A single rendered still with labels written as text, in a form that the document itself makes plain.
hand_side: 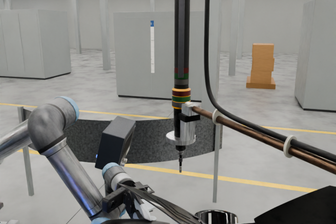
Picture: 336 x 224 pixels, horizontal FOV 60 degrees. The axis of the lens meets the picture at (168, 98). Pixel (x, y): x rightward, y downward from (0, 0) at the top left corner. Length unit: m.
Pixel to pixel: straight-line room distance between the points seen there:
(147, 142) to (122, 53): 4.80
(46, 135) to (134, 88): 6.24
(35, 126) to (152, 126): 1.62
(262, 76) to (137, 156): 6.49
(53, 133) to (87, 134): 1.65
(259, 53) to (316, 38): 2.38
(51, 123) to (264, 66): 7.89
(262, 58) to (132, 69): 3.67
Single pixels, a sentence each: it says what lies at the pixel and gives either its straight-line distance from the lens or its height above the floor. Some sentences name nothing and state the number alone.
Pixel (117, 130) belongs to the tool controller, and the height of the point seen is 1.24.
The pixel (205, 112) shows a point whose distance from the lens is 0.59.
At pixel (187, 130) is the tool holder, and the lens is 0.66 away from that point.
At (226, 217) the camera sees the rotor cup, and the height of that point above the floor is 1.26.
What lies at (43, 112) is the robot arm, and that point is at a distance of 1.02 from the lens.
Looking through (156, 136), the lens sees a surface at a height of 0.80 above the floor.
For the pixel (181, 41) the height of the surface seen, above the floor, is 1.70.
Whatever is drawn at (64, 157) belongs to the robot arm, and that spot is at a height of 1.32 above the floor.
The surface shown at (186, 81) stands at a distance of 0.65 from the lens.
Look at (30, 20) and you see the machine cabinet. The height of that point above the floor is 1.89.
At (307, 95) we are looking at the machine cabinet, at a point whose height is 0.34.
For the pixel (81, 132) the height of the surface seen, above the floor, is 0.83.
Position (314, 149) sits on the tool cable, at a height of 1.57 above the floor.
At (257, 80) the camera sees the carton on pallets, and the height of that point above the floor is 0.23.
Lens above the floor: 1.73
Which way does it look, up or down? 14 degrees down
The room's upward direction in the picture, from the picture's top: straight up
